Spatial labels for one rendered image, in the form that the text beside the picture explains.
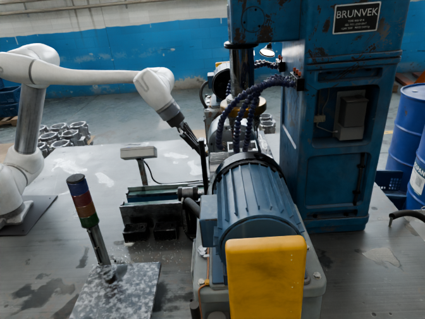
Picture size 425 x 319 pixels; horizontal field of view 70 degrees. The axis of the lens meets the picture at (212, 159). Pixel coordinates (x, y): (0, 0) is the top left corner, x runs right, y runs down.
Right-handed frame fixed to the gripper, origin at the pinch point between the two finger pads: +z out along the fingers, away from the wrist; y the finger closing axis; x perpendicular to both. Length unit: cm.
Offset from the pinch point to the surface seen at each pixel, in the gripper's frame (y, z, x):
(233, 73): -8.9, -22.6, -30.8
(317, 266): -73, 9, -28
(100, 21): 547, -140, 168
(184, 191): -21.2, 2.6, 9.0
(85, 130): 202, -19, 156
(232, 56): -8.9, -27.6, -33.7
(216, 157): -7.0, 3.4, -6.0
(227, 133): 14.6, 5.4, -11.7
